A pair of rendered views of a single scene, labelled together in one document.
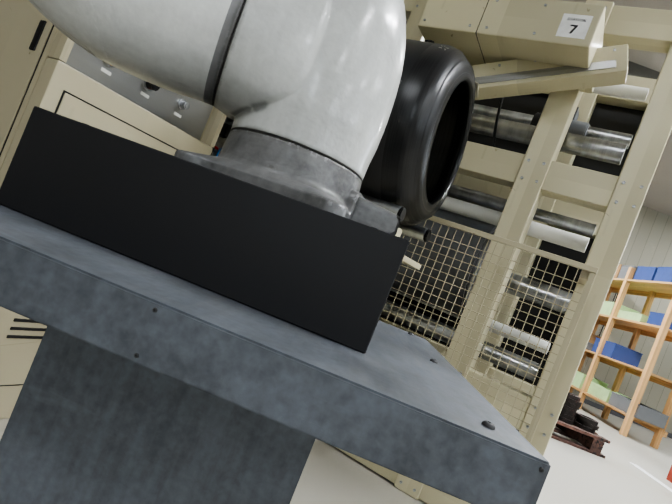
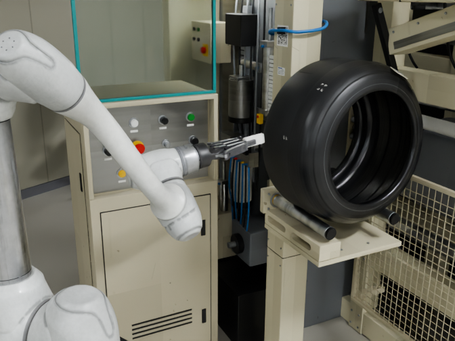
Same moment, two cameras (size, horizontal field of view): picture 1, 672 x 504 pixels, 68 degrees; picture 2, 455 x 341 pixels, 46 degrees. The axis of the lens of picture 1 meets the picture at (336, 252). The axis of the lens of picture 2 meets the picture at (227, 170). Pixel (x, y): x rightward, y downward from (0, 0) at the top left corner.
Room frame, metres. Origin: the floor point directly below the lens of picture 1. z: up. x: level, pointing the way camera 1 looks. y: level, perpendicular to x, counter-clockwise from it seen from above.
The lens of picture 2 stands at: (-0.10, -0.79, 1.66)
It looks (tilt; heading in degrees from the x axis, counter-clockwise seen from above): 19 degrees down; 36
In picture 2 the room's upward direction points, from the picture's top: straight up
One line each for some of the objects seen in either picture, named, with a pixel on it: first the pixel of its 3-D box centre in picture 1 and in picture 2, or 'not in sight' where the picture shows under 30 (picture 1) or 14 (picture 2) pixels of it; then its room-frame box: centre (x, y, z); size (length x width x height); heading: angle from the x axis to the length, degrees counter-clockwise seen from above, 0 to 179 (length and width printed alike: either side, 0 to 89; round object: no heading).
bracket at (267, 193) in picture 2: not in sight; (305, 193); (1.70, 0.12, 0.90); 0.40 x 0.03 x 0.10; 152
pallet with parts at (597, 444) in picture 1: (528, 393); not in sight; (4.61, -2.13, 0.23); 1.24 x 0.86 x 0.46; 92
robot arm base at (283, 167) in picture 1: (303, 188); not in sight; (0.55, 0.06, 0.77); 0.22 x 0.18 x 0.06; 77
